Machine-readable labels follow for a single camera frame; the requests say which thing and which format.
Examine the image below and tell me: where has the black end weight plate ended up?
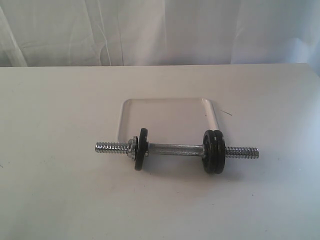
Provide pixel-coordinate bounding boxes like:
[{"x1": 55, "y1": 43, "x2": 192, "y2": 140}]
[{"x1": 134, "y1": 128, "x2": 149, "y2": 171}]

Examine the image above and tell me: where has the white curtain backdrop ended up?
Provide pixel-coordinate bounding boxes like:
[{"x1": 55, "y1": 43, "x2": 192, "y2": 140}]
[{"x1": 0, "y1": 0, "x2": 320, "y2": 68}]

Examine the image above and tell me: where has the white plastic tray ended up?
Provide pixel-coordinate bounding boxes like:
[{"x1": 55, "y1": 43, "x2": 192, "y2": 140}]
[{"x1": 116, "y1": 97, "x2": 219, "y2": 145}]

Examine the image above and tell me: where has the silver metal hex nut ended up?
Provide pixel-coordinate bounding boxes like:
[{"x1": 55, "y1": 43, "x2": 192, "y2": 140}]
[{"x1": 127, "y1": 136, "x2": 138, "y2": 161}]

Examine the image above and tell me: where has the chrome threaded dumbbell bar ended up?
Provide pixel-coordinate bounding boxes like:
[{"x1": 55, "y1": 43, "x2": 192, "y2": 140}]
[{"x1": 95, "y1": 142, "x2": 259, "y2": 159}]

